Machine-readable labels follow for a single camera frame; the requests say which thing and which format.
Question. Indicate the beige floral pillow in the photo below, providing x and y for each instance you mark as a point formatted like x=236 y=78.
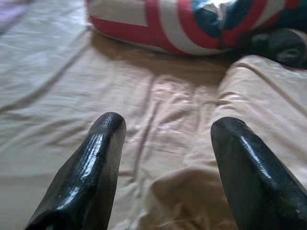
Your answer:
x=263 y=91

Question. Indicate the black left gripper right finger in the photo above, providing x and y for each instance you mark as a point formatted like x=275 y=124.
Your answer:
x=254 y=187

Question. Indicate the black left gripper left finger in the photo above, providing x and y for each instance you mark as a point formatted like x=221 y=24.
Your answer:
x=84 y=179

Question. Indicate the beige floral bed sheet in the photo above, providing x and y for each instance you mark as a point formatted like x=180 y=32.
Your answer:
x=72 y=95

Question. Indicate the red white striped bolster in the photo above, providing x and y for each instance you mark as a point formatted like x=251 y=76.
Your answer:
x=168 y=28

